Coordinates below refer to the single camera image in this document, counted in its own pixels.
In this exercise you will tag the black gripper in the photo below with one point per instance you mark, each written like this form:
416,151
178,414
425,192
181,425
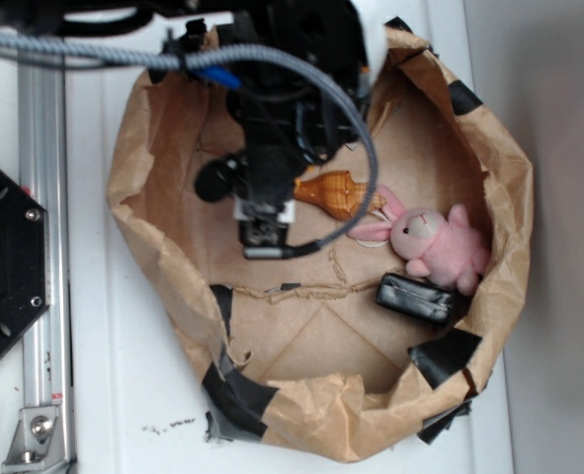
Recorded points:
289,125

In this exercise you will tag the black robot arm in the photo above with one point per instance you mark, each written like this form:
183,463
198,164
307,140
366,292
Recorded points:
262,40

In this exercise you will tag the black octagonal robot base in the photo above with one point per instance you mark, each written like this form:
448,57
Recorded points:
22,262

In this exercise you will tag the orange conch shell toy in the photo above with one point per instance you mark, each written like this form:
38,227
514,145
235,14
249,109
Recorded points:
335,192

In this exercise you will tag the white plastic bin lid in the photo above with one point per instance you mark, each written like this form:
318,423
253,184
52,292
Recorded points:
138,406

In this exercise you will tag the pink plush bunny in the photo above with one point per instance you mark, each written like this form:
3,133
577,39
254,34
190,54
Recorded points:
444,249

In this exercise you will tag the black taped block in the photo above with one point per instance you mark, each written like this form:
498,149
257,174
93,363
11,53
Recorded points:
421,301

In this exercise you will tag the brown paper bag tray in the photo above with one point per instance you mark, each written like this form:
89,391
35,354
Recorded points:
297,353

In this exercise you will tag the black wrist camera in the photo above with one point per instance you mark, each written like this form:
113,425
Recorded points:
222,177

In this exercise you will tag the aluminium extrusion rail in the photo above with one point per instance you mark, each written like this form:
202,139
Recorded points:
44,439

